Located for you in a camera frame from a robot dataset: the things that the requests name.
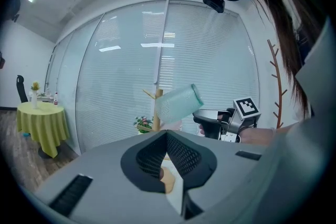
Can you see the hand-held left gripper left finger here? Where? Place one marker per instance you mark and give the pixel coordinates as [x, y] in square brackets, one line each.
[105, 165]

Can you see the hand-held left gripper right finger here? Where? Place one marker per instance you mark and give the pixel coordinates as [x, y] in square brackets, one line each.
[231, 170]

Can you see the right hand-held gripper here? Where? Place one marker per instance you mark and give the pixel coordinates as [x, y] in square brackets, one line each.
[246, 108]

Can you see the teal textured cup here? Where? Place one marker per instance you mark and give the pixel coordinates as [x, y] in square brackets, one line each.
[178, 105]

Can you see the wooden cup rack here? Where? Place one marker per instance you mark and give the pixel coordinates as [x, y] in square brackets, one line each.
[156, 123]

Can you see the person's right forearm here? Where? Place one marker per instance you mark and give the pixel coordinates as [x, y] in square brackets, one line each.
[258, 136]

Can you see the glass partition with white blinds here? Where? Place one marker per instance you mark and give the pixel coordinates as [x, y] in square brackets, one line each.
[197, 60]

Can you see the potted flower plant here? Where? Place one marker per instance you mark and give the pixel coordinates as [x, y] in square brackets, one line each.
[143, 122]

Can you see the round table with green cloth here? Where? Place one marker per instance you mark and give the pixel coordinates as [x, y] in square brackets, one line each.
[42, 123]

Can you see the reddish-brown coat rack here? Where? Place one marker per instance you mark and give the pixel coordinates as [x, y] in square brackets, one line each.
[278, 81]

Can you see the tall white vase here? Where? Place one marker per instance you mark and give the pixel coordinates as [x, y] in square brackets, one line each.
[34, 101]

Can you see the black high-back chair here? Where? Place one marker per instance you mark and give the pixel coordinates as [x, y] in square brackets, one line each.
[22, 89]

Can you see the black head-worn camera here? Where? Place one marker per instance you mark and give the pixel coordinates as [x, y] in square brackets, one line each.
[214, 1]

